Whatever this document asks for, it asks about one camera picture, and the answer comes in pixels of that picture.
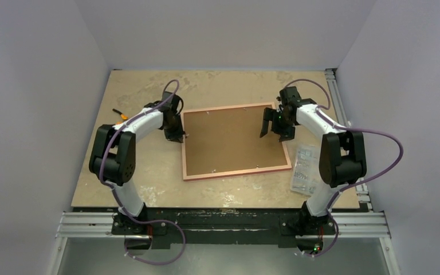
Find pink picture frame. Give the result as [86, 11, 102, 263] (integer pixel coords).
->
[180, 101, 293, 182]

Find brown backing board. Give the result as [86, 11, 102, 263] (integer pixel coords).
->
[183, 105, 288, 176]

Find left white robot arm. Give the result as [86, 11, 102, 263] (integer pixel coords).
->
[89, 92, 185, 234]

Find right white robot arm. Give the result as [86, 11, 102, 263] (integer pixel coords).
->
[260, 87, 367, 233]

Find clear plastic screw box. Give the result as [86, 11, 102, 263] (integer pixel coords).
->
[290, 144, 321, 196]

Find orange handled pliers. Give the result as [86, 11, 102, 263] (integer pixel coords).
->
[112, 108, 129, 125]

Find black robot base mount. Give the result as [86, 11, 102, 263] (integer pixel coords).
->
[111, 207, 336, 252]

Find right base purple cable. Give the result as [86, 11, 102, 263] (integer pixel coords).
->
[297, 214, 340, 259]

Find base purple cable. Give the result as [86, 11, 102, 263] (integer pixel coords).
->
[124, 220, 187, 266]
[297, 214, 340, 259]

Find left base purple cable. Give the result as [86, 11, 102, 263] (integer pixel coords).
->
[124, 220, 187, 266]

